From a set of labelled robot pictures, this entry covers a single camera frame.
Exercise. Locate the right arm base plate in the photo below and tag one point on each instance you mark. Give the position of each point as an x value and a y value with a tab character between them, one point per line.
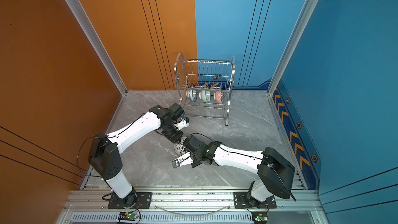
243	200

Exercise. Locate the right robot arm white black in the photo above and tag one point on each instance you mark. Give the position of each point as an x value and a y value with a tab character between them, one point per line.
275	172

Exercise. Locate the left aluminium corner post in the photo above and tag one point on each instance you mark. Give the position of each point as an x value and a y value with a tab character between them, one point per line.
86	25

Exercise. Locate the stainless steel dish rack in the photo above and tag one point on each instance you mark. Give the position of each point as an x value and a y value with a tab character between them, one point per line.
213	75

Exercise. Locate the aluminium corner post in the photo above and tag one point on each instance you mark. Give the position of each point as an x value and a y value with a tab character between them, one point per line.
86	25
300	25

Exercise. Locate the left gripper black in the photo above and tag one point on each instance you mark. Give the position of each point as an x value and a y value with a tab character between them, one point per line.
176	139

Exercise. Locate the right green circuit board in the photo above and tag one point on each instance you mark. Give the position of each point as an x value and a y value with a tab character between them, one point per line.
259	217

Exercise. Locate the green circuit board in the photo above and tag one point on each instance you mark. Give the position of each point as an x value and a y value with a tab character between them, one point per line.
128	218
259	217

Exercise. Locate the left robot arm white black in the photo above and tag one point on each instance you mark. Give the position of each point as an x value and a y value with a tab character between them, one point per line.
105	152

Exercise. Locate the pale green ribbed bowl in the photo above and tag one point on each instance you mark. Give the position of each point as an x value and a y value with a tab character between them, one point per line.
205	96

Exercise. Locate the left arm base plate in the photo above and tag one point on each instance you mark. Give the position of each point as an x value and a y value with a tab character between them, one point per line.
138	200

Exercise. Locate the blue floral white bowl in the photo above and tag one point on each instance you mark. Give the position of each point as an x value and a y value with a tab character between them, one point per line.
192	95

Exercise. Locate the white brown lattice bowl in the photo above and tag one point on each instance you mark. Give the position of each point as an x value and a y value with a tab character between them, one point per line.
180	149

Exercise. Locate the right aluminium corner post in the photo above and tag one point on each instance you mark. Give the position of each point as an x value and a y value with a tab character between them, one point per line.
300	25

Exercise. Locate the aluminium front rail frame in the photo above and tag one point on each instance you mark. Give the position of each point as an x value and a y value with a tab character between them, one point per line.
187	205

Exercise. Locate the left green circuit board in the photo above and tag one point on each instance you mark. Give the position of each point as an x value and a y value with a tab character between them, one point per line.
128	218

